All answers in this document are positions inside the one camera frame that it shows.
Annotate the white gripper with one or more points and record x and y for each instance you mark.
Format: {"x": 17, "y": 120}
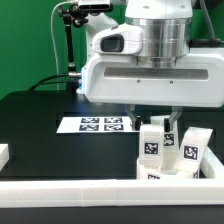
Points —
{"x": 197, "y": 80}

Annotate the white left fence piece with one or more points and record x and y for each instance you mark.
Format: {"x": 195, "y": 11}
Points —
{"x": 4, "y": 155}

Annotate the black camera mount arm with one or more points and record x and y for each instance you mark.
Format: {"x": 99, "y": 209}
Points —
{"x": 72, "y": 17}

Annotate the white marker base plate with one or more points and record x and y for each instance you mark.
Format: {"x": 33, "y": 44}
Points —
{"x": 108, "y": 124}

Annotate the white front fence bar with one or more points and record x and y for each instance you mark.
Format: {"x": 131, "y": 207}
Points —
{"x": 94, "y": 193}

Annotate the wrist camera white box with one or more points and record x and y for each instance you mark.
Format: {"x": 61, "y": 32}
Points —
{"x": 123, "y": 39}

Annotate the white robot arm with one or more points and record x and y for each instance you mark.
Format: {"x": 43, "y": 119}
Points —
{"x": 150, "y": 59}

